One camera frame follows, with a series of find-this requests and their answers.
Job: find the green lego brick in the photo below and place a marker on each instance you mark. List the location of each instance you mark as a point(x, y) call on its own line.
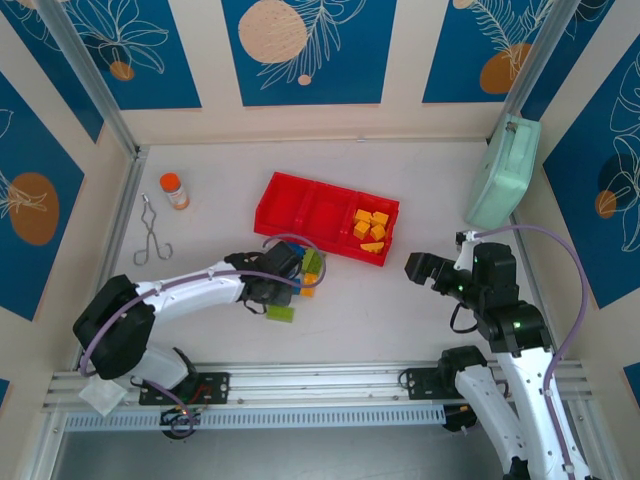
point(317, 267)
point(280, 313)
point(312, 255)

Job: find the yellow lego brick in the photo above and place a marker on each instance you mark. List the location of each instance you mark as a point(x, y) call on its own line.
point(378, 232)
point(360, 231)
point(308, 292)
point(381, 218)
point(362, 216)
point(310, 279)

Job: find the yellow arch lego piece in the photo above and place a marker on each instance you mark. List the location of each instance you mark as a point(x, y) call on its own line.
point(372, 248)

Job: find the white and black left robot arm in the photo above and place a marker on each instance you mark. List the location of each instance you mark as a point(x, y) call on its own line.
point(190, 290)

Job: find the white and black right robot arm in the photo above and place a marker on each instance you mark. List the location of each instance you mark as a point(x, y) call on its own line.
point(525, 390)

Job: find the blue lego brick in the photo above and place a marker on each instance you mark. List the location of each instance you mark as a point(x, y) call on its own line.
point(297, 288)
point(299, 249)

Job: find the mint green case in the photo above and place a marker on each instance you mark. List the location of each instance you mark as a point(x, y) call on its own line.
point(505, 175)

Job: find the orange capped small bottle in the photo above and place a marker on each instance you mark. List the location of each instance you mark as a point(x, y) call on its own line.
point(175, 192)

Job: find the metal tongs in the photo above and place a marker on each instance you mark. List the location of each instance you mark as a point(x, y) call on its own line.
point(148, 220)

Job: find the white folded cloth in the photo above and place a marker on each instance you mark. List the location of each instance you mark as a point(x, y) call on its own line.
point(102, 395)

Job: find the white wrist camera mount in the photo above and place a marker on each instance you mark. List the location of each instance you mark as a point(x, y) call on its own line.
point(466, 255)

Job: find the aluminium side rail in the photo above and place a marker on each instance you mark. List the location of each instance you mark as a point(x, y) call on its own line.
point(125, 210)
point(535, 280)

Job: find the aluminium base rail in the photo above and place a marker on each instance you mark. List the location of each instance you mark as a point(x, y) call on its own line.
point(310, 382)

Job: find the aluminium frame post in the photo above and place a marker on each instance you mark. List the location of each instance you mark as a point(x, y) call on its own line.
point(540, 55)
point(85, 70)

